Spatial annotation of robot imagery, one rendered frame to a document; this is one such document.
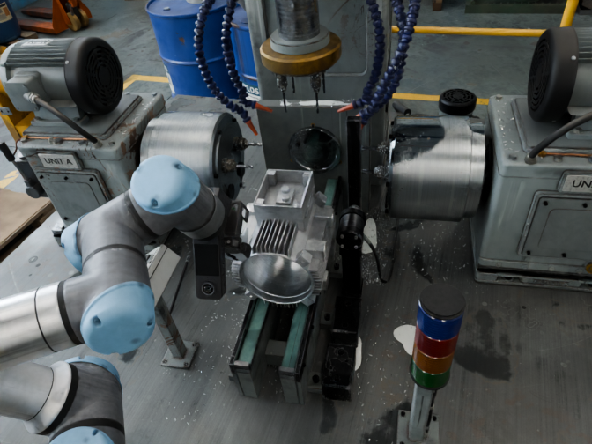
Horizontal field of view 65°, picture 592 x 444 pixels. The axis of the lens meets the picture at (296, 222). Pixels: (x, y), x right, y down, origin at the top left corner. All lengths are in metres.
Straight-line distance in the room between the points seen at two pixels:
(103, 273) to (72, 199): 0.83
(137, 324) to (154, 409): 0.60
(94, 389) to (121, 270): 0.38
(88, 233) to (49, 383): 0.32
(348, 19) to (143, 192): 0.81
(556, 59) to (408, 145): 0.31
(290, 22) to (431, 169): 0.43
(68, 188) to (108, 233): 0.75
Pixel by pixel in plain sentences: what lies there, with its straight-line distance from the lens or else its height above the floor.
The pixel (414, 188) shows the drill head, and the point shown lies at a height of 1.07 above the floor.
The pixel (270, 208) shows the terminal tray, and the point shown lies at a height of 1.14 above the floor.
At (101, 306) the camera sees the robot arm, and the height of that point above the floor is 1.37.
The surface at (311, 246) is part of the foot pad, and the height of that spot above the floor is 1.08.
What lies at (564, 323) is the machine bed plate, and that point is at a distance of 1.23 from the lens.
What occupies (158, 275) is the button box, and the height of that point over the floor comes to 1.07.
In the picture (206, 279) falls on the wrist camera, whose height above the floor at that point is 1.18.
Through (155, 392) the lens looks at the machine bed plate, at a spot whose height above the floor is 0.80.
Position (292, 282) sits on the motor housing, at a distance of 1.04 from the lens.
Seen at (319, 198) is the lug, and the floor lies 1.09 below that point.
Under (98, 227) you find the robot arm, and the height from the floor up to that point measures 1.36.
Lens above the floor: 1.73
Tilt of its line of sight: 42 degrees down
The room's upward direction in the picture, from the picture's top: 7 degrees counter-clockwise
